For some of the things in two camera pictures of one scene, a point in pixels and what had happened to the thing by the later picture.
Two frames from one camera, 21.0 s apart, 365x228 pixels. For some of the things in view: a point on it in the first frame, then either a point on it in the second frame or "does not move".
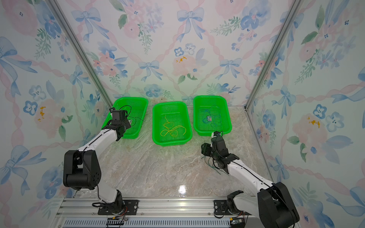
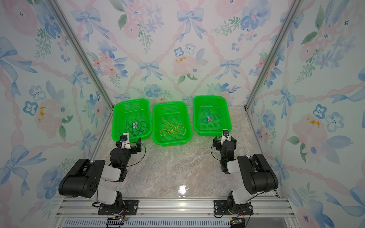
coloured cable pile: x=207 y=161 to x=137 y=128
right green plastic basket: x=211 y=114 does not move
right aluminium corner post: x=292 y=13 does not move
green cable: x=135 y=118 to x=140 y=126
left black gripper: x=128 y=124 to x=138 y=148
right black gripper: x=205 y=149 to x=217 y=144
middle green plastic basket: x=171 y=124 does not move
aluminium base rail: x=153 y=213 does not move
